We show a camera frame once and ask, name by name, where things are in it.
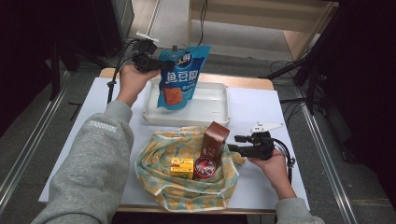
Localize blue snack pouch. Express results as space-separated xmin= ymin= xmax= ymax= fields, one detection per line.
xmin=156 ymin=45 xmax=212 ymax=111

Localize black floor cables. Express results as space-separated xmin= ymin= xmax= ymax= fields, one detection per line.
xmin=269 ymin=60 xmax=311 ymax=120

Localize person's left hand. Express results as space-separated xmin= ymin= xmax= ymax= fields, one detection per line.
xmin=115 ymin=63 xmax=161 ymax=108

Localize light wooden shelf unit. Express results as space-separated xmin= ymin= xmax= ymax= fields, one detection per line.
xmin=186 ymin=0 xmax=339 ymax=62

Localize small yellow box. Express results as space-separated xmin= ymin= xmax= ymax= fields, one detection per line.
xmin=169 ymin=157 xmax=195 ymax=180

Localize green yellow patterned cloth bag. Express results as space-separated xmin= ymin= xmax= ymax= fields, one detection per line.
xmin=134 ymin=125 xmax=247 ymax=213

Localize left hand-held gripper black cable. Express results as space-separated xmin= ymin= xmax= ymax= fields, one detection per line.
xmin=106 ymin=38 xmax=141 ymax=105

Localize white table sheet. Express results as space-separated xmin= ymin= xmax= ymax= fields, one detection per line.
xmin=38 ymin=77 xmax=311 ymax=212

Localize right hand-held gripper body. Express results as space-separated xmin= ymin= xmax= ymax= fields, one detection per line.
xmin=247 ymin=121 xmax=285 ymax=161

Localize dark cabinet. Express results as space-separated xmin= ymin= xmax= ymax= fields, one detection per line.
xmin=90 ymin=0 xmax=135 ymax=59

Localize red round tin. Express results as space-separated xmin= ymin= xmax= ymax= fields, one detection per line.
xmin=193 ymin=156 xmax=217 ymax=179

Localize black stand with legs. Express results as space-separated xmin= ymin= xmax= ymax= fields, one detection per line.
xmin=49 ymin=36 xmax=110 ymax=101

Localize black tripod stand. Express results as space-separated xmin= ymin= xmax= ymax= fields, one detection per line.
xmin=261 ymin=31 xmax=331 ymax=116

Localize wooden table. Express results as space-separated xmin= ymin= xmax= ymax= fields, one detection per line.
xmin=99 ymin=67 xmax=281 ymax=216

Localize black hanging cable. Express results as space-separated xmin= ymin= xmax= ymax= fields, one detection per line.
xmin=195 ymin=0 xmax=209 ymax=48

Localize hand-held gripper black cable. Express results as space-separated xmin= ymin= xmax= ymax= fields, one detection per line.
xmin=272 ymin=137 xmax=296 ymax=185
xmin=106 ymin=38 xmax=141 ymax=105

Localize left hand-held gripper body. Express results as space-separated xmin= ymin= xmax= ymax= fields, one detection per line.
xmin=132 ymin=31 xmax=161 ymax=74

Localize person's right hand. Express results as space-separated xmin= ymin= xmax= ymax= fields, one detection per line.
xmin=247 ymin=148 xmax=289 ymax=188

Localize right hand-held gripper black cable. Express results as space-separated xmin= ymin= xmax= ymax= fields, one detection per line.
xmin=272 ymin=137 xmax=296 ymax=185

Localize brown carton box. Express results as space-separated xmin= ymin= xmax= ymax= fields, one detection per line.
xmin=200 ymin=120 xmax=232 ymax=169

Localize metal floor rail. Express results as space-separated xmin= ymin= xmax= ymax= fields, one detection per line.
xmin=0 ymin=71 xmax=70 ymax=213
xmin=295 ymin=88 xmax=359 ymax=224

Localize white plastic tray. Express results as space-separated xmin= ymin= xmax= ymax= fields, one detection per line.
xmin=142 ymin=77 xmax=232 ymax=128

